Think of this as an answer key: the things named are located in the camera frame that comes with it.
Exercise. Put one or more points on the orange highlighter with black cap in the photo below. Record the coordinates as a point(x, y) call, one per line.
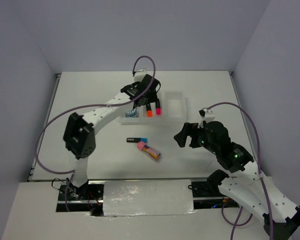
point(149, 112)

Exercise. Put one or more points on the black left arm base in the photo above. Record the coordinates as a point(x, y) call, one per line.
point(88, 198)

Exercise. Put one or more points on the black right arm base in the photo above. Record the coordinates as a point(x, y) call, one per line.
point(204, 197)

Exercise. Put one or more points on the pink highlighter with black cap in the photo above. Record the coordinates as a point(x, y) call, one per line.
point(158, 108)

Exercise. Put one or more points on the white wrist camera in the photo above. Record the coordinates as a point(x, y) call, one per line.
point(139, 75)
point(207, 116)

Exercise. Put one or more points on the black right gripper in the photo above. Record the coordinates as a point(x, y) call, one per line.
point(188, 129)

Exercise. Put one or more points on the clear three-compartment plastic organizer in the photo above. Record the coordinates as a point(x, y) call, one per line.
point(173, 110)

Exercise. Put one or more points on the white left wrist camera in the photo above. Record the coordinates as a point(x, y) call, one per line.
point(139, 75)

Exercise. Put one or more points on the pink tube of coloured pens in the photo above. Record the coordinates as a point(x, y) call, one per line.
point(151, 152)

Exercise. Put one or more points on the silver metal table rail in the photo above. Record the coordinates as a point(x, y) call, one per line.
point(121, 179)

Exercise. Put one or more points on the blue highlighter with black cap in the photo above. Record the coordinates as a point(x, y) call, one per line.
point(136, 139)

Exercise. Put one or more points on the white foil-covered front panel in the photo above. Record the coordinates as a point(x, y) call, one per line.
point(147, 198)

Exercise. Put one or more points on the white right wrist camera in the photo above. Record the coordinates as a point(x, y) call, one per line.
point(207, 116)

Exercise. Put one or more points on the blue cleaning gel jar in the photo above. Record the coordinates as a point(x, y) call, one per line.
point(131, 114)

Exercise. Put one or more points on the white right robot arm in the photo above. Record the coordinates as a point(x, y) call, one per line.
point(240, 180)

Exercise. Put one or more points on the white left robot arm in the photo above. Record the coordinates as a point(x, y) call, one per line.
point(80, 131)

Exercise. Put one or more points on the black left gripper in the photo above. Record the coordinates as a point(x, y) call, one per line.
point(152, 97)

